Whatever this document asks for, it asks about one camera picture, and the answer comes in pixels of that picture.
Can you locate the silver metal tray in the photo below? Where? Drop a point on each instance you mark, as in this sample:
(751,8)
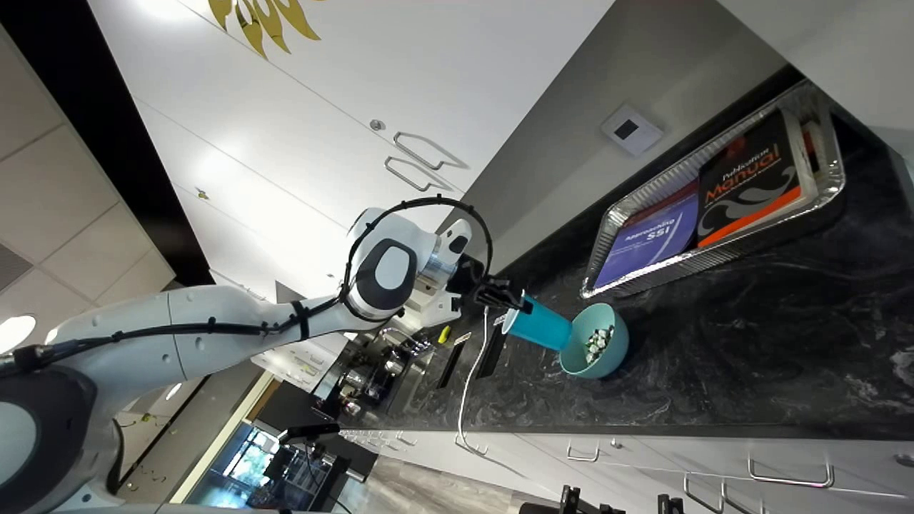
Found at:
(829,180)

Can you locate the white upper cabinet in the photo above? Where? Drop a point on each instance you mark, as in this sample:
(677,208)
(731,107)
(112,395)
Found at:
(382,74)

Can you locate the white wall thermostat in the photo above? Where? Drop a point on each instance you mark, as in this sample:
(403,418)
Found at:
(631,130)

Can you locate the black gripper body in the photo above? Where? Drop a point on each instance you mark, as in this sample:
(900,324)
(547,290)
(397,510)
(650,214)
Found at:
(450,274)

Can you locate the teal bowl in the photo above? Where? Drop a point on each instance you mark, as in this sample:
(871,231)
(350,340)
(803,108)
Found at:
(594,344)

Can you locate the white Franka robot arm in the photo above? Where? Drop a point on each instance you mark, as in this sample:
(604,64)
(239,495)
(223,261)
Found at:
(190,332)

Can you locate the purple blue book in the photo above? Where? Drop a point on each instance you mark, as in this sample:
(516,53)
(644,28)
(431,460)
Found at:
(647,237)

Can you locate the blue cup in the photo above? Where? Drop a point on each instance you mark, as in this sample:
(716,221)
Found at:
(544,325)

